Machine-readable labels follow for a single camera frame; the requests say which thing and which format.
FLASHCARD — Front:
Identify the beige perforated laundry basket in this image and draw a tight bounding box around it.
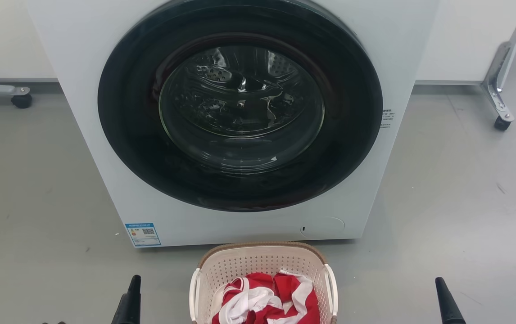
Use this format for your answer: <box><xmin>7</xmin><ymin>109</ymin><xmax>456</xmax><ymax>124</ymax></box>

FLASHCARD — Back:
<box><xmin>189</xmin><ymin>242</ymin><xmax>339</xmax><ymax>324</ymax></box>

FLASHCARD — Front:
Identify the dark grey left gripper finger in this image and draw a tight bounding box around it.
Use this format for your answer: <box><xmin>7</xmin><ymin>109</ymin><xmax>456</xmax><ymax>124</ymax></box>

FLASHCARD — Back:
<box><xmin>111</xmin><ymin>275</ymin><xmax>142</xmax><ymax>324</ymax></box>

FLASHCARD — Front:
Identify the black round washer door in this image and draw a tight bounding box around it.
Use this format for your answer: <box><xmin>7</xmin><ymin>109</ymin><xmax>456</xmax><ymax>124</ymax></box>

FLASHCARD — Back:
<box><xmin>97</xmin><ymin>0</ymin><xmax>383</xmax><ymax>212</ymax></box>

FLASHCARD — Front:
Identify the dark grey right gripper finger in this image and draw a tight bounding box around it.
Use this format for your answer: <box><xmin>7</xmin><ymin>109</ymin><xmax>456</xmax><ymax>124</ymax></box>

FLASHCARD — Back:
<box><xmin>435</xmin><ymin>277</ymin><xmax>466</xmax><ymax>324</ymax></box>

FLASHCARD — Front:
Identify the round white filter cover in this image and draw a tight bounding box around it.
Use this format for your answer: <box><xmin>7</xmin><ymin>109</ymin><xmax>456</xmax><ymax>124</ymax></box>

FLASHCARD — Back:
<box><xmin>300</xmin><ymin>217</ymin><xmax>345</xmax><ymax>239</ymax></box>

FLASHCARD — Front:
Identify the white front-load washing machine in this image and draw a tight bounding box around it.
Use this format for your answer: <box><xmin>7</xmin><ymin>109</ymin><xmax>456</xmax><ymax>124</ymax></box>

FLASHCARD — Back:
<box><xmin>24</xmin><ymin>0</ymin><xmax>439</xmax><ymax>248</ymax></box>

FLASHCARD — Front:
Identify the blue energy label sticker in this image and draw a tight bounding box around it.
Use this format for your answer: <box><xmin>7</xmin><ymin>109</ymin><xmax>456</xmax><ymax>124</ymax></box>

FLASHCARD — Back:
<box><xmin>125</xmin><ymin>222</ymin><xmax>162</xmax><ymax>248</ymax></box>

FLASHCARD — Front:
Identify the red and white clothing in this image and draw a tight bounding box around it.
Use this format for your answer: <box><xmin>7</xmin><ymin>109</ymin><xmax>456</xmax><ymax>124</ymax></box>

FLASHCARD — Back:
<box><xmin>212</xmin><ymin>270</ymin><xmax>321</xmax><ymax>324</ymax></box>

